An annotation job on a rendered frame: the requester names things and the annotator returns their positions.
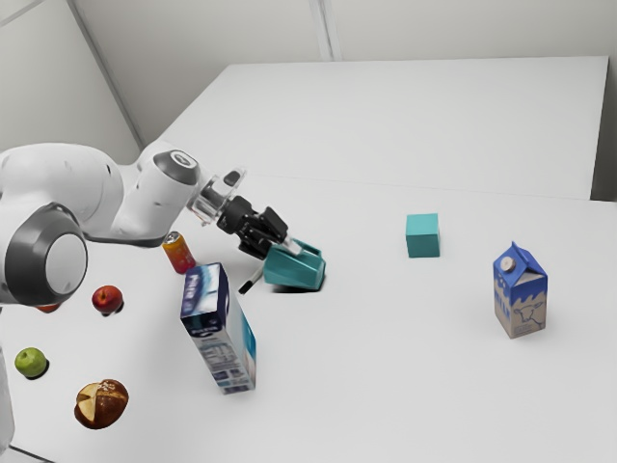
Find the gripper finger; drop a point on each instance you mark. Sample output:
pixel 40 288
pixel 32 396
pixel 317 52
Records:
pixel 295 245

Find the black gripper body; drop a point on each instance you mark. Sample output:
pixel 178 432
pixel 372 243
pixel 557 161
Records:
pixel 250 224

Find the teal faceted mug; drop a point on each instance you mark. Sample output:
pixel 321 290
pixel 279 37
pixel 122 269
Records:
pixel 294 272

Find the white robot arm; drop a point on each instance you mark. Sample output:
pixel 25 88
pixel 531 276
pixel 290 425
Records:
pixel 62 193

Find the white pen with black cap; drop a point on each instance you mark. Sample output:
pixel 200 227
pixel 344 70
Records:
pixel 250 282

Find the orange drink can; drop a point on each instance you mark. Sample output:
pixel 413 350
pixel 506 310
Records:
pixel 179 253

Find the tall blue white carton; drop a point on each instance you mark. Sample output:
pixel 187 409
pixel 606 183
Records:
pixel 217 328

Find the teal cube block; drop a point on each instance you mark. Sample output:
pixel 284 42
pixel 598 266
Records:
pixel 422 236

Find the red apple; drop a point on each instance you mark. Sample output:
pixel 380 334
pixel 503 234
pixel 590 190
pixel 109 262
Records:
pixel 107 299

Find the red orange fruit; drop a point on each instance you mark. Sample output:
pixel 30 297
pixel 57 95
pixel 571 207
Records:
pixel 48 307

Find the blue gable-top milk carton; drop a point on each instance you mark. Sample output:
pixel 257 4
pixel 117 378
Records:
pixel 519 299

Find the brown pretzel bun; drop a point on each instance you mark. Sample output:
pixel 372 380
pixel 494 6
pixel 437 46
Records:
pixel 101 404

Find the green apple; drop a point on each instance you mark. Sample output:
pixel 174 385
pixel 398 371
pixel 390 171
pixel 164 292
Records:
pixel 30 362

